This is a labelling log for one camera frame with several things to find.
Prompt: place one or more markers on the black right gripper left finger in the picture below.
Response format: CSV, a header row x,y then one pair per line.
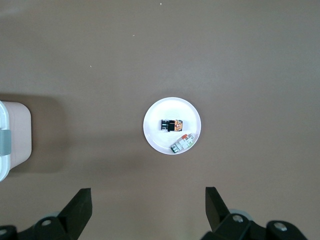
x,y
75,215

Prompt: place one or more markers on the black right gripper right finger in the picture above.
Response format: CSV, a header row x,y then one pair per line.
x,y
220,215

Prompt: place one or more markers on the black and orange push-button switch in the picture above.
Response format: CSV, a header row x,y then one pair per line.
x,y
172,125

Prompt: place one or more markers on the white lidded box, grey latches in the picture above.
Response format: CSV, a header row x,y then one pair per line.
x,y
17,130

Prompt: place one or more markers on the pale pink round plate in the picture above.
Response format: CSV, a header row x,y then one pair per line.
x,y
172,110

